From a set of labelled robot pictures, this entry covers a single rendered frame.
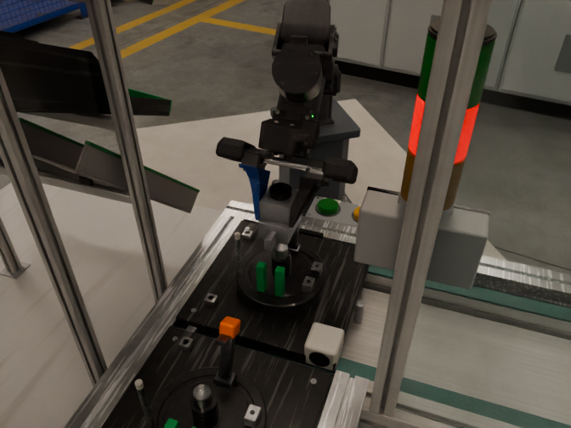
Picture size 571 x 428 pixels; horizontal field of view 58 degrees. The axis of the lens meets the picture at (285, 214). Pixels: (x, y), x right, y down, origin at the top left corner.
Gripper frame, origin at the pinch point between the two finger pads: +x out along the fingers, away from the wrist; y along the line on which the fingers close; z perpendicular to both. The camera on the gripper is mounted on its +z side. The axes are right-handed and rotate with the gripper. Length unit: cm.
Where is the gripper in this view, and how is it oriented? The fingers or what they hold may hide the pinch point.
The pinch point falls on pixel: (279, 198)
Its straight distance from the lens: 68.9
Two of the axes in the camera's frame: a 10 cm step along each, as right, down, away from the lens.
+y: 9.4, 2.1, -2.5
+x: -2.0, 9.8, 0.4
